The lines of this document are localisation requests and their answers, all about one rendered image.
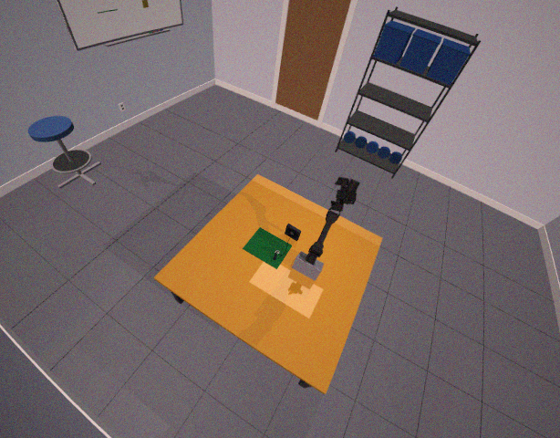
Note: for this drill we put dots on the green circuit board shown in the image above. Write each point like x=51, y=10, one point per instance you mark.
x=263, y=245

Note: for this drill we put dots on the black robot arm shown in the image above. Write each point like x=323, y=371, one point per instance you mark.
x=317, y=247

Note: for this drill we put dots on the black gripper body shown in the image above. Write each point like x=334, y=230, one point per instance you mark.
x=341, y=195

